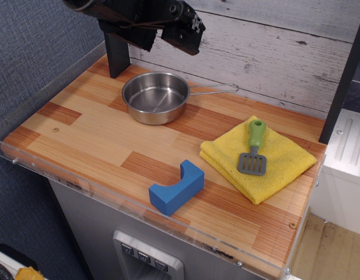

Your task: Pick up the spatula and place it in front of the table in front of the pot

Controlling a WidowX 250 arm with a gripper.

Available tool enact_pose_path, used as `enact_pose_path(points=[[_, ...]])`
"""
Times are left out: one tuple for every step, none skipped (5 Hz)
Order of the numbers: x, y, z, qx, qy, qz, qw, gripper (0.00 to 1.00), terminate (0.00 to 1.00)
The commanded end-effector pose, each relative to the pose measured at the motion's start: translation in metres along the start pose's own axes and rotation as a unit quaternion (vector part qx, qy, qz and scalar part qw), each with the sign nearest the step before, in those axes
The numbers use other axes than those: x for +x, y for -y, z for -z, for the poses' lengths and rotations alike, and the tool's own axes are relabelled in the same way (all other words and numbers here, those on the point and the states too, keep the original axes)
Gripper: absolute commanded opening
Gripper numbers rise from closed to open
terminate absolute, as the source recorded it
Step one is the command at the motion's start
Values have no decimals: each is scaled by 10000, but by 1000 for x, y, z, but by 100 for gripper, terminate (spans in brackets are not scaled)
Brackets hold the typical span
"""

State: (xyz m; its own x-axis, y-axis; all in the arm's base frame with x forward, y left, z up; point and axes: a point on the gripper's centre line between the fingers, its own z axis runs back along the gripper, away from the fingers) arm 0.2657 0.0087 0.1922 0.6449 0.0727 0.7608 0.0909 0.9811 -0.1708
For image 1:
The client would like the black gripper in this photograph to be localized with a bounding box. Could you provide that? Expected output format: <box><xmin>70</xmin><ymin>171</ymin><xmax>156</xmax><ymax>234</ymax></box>
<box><xmin>112</xmin><ymin>0</ymin><xmax>205</xmax><ymax>55</ymax></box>

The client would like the green and grey toy spatula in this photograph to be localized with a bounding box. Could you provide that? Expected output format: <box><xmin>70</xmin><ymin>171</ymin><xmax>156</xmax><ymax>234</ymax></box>
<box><xmin>237</xmin><ymin>120</ymin><xmax>267</xmax><ymax>176</ymax></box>

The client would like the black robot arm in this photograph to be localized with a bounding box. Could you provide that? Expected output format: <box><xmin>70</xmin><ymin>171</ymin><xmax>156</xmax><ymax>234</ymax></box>
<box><xmin>63</xmin><ymin>1</ymin><xmax>205</xmax><ymax>55</ymax></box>

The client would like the small steel pan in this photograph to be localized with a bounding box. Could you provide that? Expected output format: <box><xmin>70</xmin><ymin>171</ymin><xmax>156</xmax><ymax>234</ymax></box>
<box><xmin>121</xmin><ymin>72</ymin><xmax>239</xmax><ymax>125</ymax></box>

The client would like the blue arch-shaped wooden block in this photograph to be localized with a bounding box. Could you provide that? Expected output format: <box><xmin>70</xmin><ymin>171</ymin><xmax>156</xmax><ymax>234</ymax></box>
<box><xmin>149</xmin><ymin>160</ymin><xmax>205</xmax><ymax>216</ymax></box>

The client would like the yellow folded cloth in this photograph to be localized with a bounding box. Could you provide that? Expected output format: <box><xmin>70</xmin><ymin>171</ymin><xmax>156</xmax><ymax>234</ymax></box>
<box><xmin>200</xmin><ymin>115</ymin><xmax>316</xmax><ymax>205</ymax></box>

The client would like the clear acrylic table guard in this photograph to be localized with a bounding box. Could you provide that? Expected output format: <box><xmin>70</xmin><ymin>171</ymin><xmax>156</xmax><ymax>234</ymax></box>
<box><xmin>0</xmin><ymin>37</ymin><xmax>332</xmax><ymax>279</ymax></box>

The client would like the grey cabinet with button panel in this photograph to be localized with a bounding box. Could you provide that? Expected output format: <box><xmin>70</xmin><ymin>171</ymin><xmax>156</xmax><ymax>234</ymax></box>
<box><xmin>50</xmin><ymin>180</ymin><xmax>262</xmax><ymax>279</ymax></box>

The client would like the black vertical post left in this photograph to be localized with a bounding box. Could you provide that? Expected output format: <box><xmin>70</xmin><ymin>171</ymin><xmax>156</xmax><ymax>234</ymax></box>
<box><xmin>104</xmin><ymin>33</ymin><xmax>131</xmax><ymax>78</ymax></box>

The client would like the black vertical post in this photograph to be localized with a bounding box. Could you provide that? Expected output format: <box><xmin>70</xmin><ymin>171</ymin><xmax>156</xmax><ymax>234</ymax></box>
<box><xmin>319</xmin><ymin>24</ymin><xmax>360</xmax><ymax>144</ymax></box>
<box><xmin>104</xmin><ymin>33</ymin><xmax>131</xmax><ymax>78</ymax></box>

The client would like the black vertical post right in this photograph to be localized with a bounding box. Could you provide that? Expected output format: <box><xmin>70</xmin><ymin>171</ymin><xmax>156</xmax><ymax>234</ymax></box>
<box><xmin>319</xmin><ymin>24</ymin><xmax>360</xmax><ymax>144</ymax></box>

